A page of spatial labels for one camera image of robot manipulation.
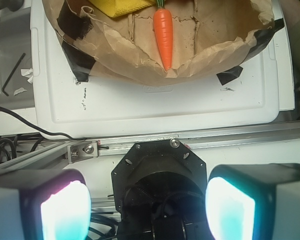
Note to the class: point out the aluminium rail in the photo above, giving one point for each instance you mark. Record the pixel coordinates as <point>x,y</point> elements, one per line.
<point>277,142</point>

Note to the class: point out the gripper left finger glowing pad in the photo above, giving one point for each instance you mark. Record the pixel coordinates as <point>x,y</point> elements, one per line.
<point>44,204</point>

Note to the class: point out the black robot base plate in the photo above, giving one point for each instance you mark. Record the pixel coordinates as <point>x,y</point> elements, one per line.
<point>160,195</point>

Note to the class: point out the yellow cloth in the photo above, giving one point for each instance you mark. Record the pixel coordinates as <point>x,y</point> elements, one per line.
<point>118,8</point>

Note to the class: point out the grey plastic bin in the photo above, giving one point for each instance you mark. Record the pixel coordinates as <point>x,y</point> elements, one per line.
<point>15,39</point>

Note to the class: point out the orange plastic carrot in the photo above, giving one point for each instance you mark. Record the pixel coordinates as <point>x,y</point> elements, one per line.
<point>163,30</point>

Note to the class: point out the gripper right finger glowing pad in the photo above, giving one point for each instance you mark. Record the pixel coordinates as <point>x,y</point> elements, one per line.
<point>254,201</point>

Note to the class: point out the brown paper bag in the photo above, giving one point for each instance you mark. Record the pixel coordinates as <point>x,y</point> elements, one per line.
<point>210,37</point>

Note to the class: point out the black hex key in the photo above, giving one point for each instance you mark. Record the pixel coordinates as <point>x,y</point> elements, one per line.
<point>3,89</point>

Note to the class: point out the metal bracket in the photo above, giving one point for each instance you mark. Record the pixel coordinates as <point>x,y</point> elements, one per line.
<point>82,150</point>

